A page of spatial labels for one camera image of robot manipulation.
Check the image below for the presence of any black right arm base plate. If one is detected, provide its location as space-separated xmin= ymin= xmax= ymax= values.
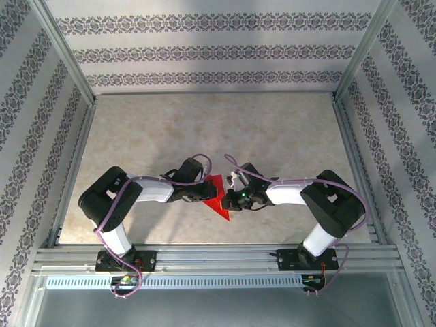
xmin=277 ymin=248 xmax=339 ymax=273

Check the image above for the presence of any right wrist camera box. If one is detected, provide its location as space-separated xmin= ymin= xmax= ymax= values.
xmin=228 ymin=162 xmax=262 ymax=190

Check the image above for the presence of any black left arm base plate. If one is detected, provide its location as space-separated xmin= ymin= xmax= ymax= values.
xmin=95 ymin=249 xmax=158 ymax=273

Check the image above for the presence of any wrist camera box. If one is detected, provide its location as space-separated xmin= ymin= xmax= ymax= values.
xmin=178 ymin=157 xmax=214 ymax=183
xmin=228 ymin=162 xmax=262 ymax=190

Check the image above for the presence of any red cloth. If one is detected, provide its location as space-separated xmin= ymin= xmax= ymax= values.
xmin=201 ymin=174 xmax=232 ymax=222

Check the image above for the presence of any grey sheet metal panel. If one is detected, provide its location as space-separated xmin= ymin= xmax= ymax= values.
xmin=33 ymin=287 xmax=405 ymax=327

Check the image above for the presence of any short aluminium table-edge rail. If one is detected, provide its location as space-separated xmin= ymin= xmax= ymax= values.
xmin=332 ymin=95 xmax=388 ymax=245
xmin=46 ymin=98 xmax=99 ymax=249

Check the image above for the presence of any long aluminium table-edge rail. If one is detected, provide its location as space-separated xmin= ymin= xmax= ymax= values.
xmin=93 ymin=90 xmax=337 ymax=98

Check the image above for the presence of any wide aluminium mounting rail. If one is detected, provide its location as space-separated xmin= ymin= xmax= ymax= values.
xmin=32 ymin=243 xmax=400 ymax=274

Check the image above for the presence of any aluminium frame post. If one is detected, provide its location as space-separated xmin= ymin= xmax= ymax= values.
xmin=29 ymin=0 xmax=99 ymax=107
xmin=332 ymin=0 xmax=400 ymax=103

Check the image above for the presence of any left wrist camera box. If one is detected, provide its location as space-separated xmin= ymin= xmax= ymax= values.
xmin=178 ymin=157 xmax=214 ymax=183

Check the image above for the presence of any slotted grey cable duct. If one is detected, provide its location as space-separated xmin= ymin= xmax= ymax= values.
xmin=45 ymin=274 xmax=305 ymax=290

